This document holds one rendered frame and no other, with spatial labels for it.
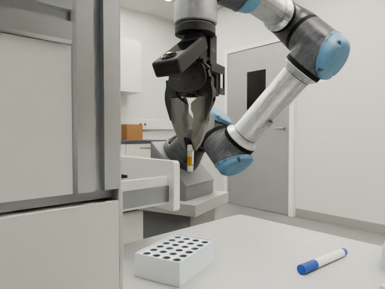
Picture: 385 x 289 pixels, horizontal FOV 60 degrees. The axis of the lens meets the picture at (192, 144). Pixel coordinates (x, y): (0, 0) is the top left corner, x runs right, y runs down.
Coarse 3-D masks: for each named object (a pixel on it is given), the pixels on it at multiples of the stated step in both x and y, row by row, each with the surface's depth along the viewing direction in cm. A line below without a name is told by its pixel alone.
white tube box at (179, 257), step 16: (160, 240) 59; (176, 240) 60; (192, 240) 61; (208, 240) 60; (144, 256) 52; (160, 256) 52; (176, 256) 52; (192, 256) 53; (208, 256) 58; (144, 272) 52; (160, 272) 51; (176, 272) 49; (192, 272) 53
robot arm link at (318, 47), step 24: (312, 24) 90; (288, 48) 97; (312, 48) 88; (336, 48) 85; (288, 72) 94; (312, 72) 90; (336, 72) 92; (264, 96) 99; (288, 96) 96; (240, 120) 105; (264, 120) 100; (216, 144) 108; (240, 144) 103; (216, 168) 111; (240, 168) 109
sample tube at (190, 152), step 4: (188, 144) 57; (188, 148) 57; (188, 152) 57; (192, 152) 57; (188, 156) 57; (192, 156) 57; (188, 160) 57; (192, 160) 57; (188, 164) 57; (192, 164) 57; (188, 168) 57; (192, 168) 57
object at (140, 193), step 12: (132, 180) 67; (144, 180) 69; (156, 180) 71; (132, 192) 67; (144, 192) 69; (156, 192) 71; (168, 192) 73; (132, 204) 67; (144, 204) 69; (156, 204) 72
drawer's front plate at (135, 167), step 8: (128, 160) 85; (136, 160) 83; (144, 160) 80; (152, 160) 78; (160, 160) 76; (168, 160) 75; (128, 168) 85; (136, 168) 83; (144, 168) 80; (152, 168) 78; (160, 168) 76; (168, 168) 73; (176, 168) 73; (128, 176) 86; (136, 176) 83; (144, 176) 80; (152, 176) 78; (168, 176) 73; (176, 176) 73; (168, 184) 74; (176, 184) 73; (176, 192) 73; (176, 200) 73; (168, 208) 74; (176, 208) 73
